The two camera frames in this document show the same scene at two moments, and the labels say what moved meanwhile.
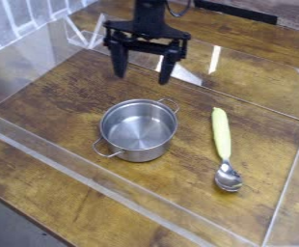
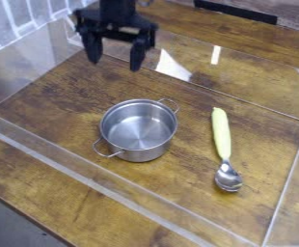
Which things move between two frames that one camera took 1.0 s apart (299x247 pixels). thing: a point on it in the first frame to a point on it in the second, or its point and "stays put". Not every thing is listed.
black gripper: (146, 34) to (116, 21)
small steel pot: (136, 129) stays put
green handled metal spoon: (228, 178) stays put
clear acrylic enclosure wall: (26, 45) stays put
